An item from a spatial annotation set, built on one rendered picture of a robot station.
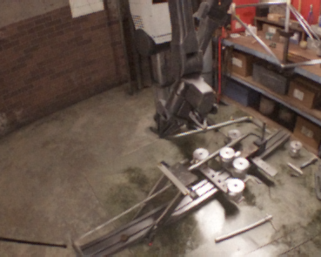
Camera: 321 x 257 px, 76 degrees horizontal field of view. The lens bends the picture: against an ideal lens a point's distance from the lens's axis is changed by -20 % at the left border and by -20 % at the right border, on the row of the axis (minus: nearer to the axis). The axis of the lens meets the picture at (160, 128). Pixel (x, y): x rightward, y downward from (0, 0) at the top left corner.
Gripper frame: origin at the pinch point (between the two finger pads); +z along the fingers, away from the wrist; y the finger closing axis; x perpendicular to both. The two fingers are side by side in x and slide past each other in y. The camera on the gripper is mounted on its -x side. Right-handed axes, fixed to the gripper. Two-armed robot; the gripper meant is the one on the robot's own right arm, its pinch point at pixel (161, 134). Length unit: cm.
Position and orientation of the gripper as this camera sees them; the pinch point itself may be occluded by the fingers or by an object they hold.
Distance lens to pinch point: 77.8
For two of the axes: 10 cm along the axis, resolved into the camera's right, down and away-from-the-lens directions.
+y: -2.7, -5.6, 7.9
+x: -8.8, -2.0, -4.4
